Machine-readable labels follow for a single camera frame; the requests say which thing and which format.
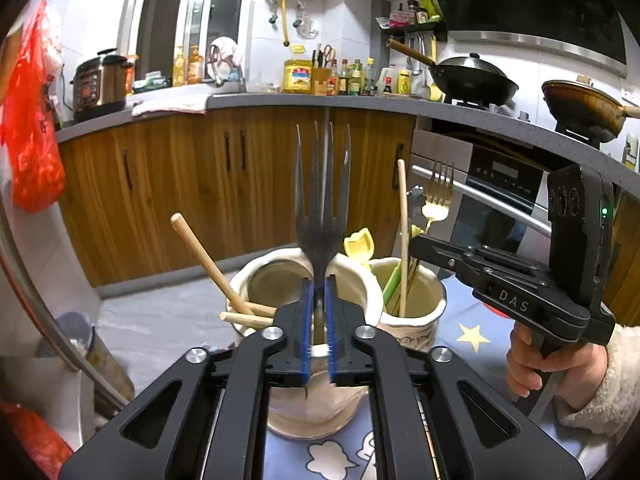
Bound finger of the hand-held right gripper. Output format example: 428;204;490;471
467;246;550;285
410;234;556;336

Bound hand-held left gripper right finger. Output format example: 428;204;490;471
325;275;586;480

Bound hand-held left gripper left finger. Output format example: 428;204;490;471
57;277;316;480

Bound yellow tulip spoon green handle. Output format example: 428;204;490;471
344;227;375;263
382;224;423;302

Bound cream floral ceramic utensil holder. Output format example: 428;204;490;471
226;247;447;440

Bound silver fork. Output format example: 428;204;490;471
294;121;352;348

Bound gold fork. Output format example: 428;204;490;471
400;160;456;311

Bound person's right forearm white sleeve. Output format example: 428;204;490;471
552;324;640;441

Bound person's right hand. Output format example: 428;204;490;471
505;329;609;409

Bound blue cartoon printed cloth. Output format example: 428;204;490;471
260;272;568;480

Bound stainless steel oven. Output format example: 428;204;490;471
410;127;556;261

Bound brown frying pan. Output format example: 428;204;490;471
541;75;640;145

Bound black wok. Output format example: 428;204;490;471
387;37;521;108

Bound grey-lidded container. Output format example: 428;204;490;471
54;311;136;403

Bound curved metal bar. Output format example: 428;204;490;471
0;200;131;411

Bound grey kitchen countertop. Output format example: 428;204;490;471
54;91;640;188

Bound black range hood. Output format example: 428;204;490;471
415;0;628;66

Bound row of sauce bottles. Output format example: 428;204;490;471
327;57;397;98

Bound wooden knife block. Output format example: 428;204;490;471
311;42;337;97

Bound large cooking oil bottle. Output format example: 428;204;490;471
282;44;314;94

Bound white dish cloth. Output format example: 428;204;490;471
131;94;208;117

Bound red mesh bag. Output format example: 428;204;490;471
0;400;76;480

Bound electric pressure cooker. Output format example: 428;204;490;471
70;49;134;122

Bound red plastic bag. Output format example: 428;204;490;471
0;0;68;213

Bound sliding glass door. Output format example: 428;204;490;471
117;0;251;83

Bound steel oven handle bar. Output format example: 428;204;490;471
411;164;553;237

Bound wall spice shelf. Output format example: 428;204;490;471
372;0;449;45

